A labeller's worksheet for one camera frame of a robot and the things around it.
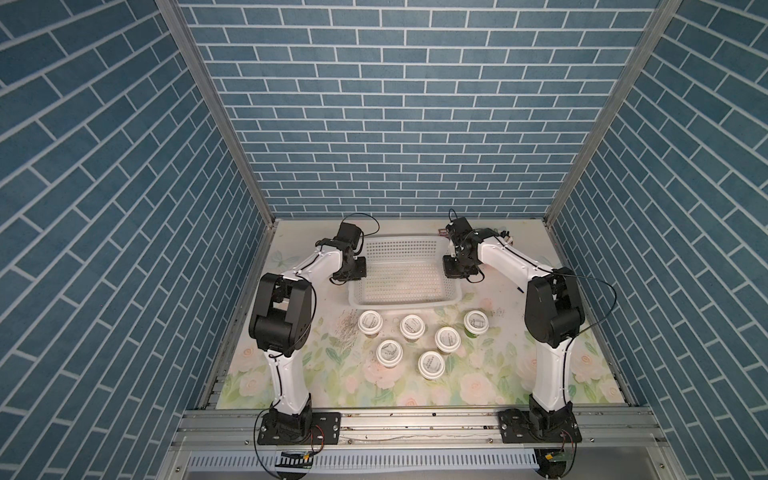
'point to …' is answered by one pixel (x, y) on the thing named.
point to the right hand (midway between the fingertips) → (450, 275)
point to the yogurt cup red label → (370, 323)
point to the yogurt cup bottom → (431, 365)
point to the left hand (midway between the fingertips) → (367, 274)
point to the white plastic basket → (404, 272)
